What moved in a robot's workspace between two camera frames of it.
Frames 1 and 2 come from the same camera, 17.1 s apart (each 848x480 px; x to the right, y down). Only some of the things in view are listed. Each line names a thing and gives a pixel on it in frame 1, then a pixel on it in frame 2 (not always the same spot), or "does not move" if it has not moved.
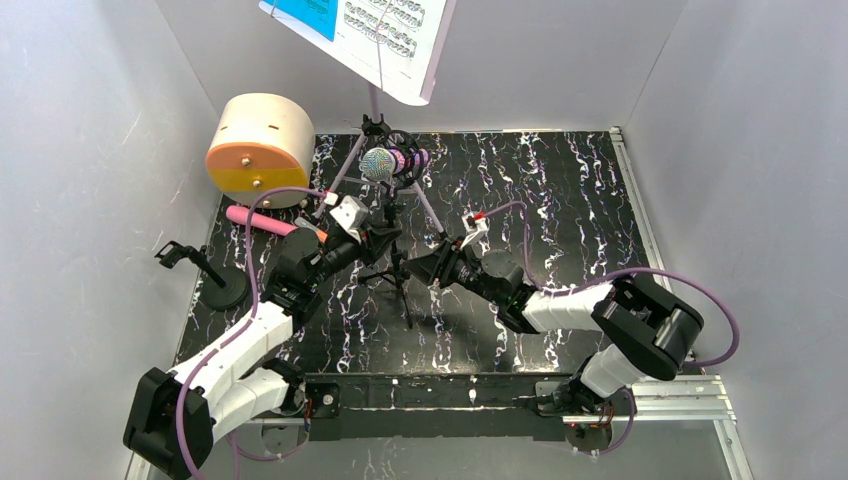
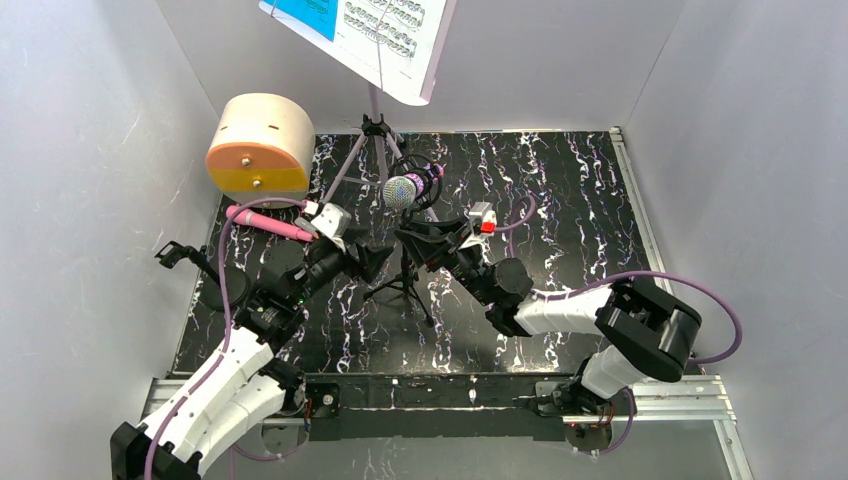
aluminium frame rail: [693, 397] does not move
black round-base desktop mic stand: [224, 288] does not move
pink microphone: [260, 221] does not move
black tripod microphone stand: [396, 275] → [405, 283]
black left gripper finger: [380, 241] → [375, 259]
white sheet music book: [389, 43] does not move
